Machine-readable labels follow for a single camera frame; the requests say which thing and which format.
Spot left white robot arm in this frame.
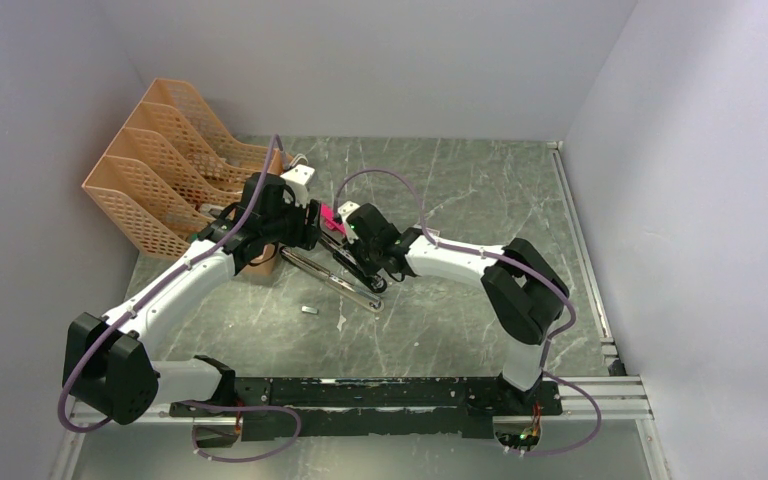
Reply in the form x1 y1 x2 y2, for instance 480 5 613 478
61 165 320 425

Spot beige black stapler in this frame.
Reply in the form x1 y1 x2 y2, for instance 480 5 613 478
279 246 383 312

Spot orange mesh file organizer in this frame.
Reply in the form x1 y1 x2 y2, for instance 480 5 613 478
82 78 290 260

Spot pink plastic staple remover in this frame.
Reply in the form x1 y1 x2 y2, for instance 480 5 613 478
320 204 345 235

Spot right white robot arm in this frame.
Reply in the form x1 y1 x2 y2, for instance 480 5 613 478
337 202 569 414

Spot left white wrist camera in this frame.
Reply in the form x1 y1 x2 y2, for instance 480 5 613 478
280 164 315 208

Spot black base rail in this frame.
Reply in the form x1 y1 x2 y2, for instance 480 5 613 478
170 376 564 444

